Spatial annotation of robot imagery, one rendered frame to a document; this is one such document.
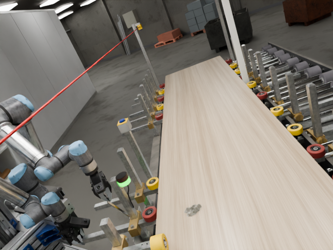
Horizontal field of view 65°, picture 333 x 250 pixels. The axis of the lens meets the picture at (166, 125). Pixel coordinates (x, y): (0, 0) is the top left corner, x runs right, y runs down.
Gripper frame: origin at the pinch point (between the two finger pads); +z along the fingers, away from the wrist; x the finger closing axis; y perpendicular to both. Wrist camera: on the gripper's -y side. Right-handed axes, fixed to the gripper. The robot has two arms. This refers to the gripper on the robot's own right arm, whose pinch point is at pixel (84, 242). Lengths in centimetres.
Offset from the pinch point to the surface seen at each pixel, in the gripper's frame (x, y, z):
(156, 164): -75, -34, 12
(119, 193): -2.2, -30.9, -22.9
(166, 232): 16, -51, -8
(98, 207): -23.5, -3.4, -2.6
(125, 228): 1.5, -26.1, -3.6
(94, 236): 1.4, -8.4, -3.6
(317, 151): -8, -130, -10
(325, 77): -101, -181, -3
